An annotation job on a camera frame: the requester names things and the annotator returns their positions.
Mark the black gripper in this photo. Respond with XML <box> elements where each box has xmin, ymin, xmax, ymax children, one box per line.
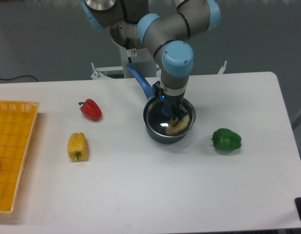
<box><xmin>152</xmin><ymin>81</ymin><xmax>190</xmax><ymax>121</ymax></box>

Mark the glass lid blue knob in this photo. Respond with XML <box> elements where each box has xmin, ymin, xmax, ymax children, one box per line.
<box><xmin>143</xmin><ymin>97</ymin><xmax>196</xmax><ymax>144</ymax></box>

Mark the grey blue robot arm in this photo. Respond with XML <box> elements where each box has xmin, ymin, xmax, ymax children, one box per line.
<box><xmin>81</xmin><ymin>0</ymin><xmax>221</xmax><ymax>119</ymax></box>

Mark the dark blue saucepan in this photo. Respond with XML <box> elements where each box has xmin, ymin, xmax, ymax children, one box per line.
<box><xmin>127</xmin><ymin>63</ymin><xmax>196</xmax><ymax>144</ymax></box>

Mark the beige bagel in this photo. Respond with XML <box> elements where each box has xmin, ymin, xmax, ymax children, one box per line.
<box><xmin>165</xmin><ymin>114</ymin><xmax>190</xmax><ymax>136</ymax></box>

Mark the green bell pepper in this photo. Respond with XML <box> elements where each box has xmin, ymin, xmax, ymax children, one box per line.
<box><xmin>211</xmin><ymin>128</ymin><xmax>242</xmax><ymax>151</ymax></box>

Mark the red bell pepper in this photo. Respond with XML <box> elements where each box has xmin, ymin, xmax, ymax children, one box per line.
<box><xmin>78</xmin><ymin>98</ymin><xmax>102</xmax><ymax>121</ymax></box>

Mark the yellow bell pepper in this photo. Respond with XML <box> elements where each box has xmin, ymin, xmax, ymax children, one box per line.
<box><xmin>67</xmin><ymin>133</ymin><xmax>89</xmax><ymax>162</ymax></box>

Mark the yellow woven basket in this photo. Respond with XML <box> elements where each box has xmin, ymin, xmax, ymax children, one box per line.
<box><xmin>0</xmin><ymin>100</ymin><xmax>39</xmax><ymax>214</ymax></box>

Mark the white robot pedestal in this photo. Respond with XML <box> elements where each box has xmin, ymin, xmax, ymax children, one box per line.
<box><xmin>110</xmin><ymin>12</ymin><xmax>163</xmax><ymax>78</ymax></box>

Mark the right metal clamp bracket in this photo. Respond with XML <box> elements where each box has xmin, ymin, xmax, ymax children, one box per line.
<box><xmin>218</xmin><ymin>60</ymin><xmax>227</xmax><ymax>75</ymax></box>

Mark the metal table clamp bracket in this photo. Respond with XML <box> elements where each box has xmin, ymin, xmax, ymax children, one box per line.
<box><xmin>91</xmin><ymin>62</ymin><xmax>124</xmax><ymax>80</ymax></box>

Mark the black cable on floor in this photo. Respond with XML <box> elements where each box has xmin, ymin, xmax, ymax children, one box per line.
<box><xmin>0</xmin><ymin>75</ymin><xmax>39</xmax><ymax>82</ymax></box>

